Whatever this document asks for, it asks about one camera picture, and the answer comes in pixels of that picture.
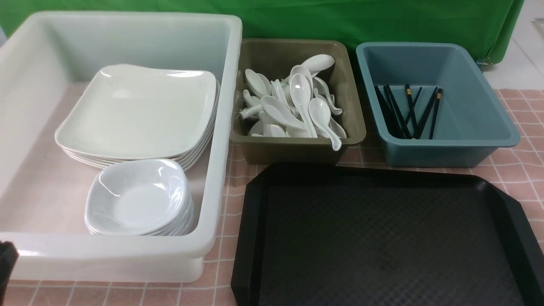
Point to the gold tipped chopstick in bin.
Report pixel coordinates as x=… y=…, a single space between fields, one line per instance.
x=435 y=112

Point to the white spoon left of bin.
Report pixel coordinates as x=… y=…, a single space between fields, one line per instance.
x=258 y=83

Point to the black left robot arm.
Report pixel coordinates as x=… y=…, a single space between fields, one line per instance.
x=8 y=257

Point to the stack of white square plates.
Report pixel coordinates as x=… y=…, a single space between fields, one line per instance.
x=185 y=160

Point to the pink checkered tablecloth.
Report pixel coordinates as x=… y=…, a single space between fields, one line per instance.
x=518 y=171

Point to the black chopstick in blue bin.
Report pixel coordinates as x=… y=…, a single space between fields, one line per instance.
x=396 y=111

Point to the white spoon top of bin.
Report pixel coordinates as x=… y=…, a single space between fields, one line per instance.
x=314 y=65

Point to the blue plastic chopstick bin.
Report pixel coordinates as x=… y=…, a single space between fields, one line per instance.
x=471 y=123

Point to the large white plastic tub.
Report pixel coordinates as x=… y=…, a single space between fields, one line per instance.
x=44 y=66

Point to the white soup spoon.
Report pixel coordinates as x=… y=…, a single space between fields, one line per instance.
x=301 y=96

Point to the olive green spoon bin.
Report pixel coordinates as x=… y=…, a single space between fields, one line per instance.
x=274 y=58

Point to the green backdrop cloth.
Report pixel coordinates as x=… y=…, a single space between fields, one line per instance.
x=483 y=27

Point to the white spoon of bin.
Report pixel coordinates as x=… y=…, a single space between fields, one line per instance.
x=258 y=83
x=280 y=112
x=314 y=65
x=321 y=116

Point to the white square rice plate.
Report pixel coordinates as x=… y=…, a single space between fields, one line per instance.
x=134 y=112

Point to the black serving tray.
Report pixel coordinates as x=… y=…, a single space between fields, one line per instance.
x=322 y=235

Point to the white spoon centre of bin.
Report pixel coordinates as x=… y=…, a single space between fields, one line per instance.
x=280 y=112

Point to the white spoon front of bin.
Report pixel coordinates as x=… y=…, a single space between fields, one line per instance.
x=321 y=116

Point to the stack of small white bowls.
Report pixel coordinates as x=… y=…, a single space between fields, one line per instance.
x=148 y=197

